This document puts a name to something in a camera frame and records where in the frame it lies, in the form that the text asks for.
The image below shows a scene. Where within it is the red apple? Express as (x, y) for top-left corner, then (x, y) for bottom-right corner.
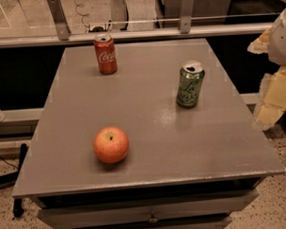
(93, 127), (129, 164)

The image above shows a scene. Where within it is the green soda can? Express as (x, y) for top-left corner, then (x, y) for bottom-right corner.
(176, 60), (205, 108)

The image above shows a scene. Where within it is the red Coca-Cola can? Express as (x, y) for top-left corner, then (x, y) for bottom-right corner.
(93, 34), (117, 74)

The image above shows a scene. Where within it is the black stand leg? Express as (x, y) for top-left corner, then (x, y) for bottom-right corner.
(0, 142), (32, 220)

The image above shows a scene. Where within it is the grey drawer with knob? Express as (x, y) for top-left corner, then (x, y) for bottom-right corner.
(39, 188), (259, 229)

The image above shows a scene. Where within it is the metal railing frame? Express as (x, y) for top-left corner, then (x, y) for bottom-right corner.
(0, 0), (286, 48)

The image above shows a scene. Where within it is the grey cabinet with drawers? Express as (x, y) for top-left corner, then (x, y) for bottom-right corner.
(13, 39), (284, 229)

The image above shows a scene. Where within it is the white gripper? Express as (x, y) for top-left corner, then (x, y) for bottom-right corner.
(247, 8), (286, 131)

